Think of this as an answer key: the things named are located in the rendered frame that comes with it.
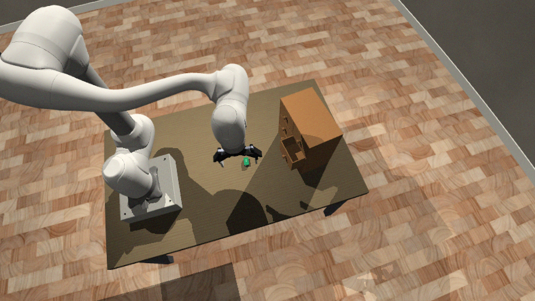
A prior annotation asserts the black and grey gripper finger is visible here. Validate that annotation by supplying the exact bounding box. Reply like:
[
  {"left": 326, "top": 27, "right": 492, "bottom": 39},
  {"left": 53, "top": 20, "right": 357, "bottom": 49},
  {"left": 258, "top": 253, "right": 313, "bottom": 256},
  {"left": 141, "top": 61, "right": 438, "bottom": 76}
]
[
  {"left": 240, "top": 144, "right": 262, "bottom": 164},
  {"left": 213, "top": 148, "right": 231, "bottom": 167}
]

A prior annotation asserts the orange-brown wooden chest of drawers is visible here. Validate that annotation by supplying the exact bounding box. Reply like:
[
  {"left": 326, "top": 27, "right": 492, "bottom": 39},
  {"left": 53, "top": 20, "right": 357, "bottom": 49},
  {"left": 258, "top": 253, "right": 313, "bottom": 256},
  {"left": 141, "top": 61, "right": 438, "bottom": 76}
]
[{"left": 279, "top": 87, "right": 343, "bottom": 174}]

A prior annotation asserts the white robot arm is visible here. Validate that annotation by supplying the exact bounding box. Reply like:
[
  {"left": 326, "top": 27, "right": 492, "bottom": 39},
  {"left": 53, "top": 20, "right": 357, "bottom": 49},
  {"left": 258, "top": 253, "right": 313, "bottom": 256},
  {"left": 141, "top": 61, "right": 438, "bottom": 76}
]
[{"left": 0, "top": 5, "right": 249, "bottom": 210}]

